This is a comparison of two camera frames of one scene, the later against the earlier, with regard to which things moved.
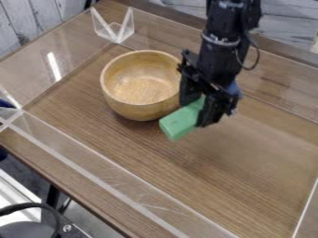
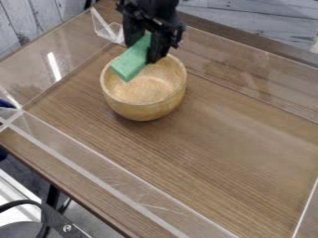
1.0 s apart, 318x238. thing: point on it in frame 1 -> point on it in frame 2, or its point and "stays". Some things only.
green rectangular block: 181,119 -> 132,59
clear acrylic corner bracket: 113,31 stays
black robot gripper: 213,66 -> 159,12
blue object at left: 5,103 stays
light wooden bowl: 140,85 stays
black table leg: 53,196 stays
